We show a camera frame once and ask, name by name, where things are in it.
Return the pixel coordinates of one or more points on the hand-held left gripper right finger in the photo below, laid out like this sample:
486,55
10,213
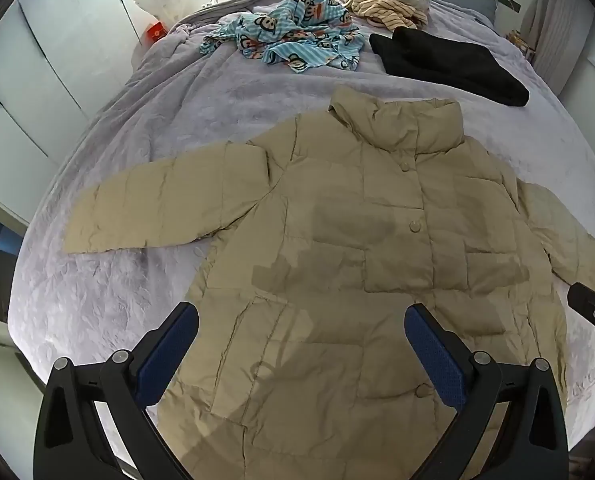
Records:
435,355

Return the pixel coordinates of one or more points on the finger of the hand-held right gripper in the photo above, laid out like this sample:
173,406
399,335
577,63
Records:
590,305

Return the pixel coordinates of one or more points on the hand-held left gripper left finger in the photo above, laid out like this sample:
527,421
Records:
170,355

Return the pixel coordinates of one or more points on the beige puffer jacket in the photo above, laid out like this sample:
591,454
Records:
327,260

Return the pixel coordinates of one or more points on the small bedside clutter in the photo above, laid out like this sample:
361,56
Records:
521,44

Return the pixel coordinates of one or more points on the black garment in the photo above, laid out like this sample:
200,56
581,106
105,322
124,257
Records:
442,65

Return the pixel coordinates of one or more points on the grey curtain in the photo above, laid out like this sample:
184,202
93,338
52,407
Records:
557,20

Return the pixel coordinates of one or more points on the red box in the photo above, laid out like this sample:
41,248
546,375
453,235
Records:
156,32

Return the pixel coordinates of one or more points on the blue monkey print cloth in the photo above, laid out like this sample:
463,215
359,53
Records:
297,40

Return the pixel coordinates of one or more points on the white wardrobe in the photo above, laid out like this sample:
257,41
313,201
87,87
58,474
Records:
52,35

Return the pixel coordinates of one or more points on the cream striped garment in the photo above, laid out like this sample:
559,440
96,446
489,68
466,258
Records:
377,10

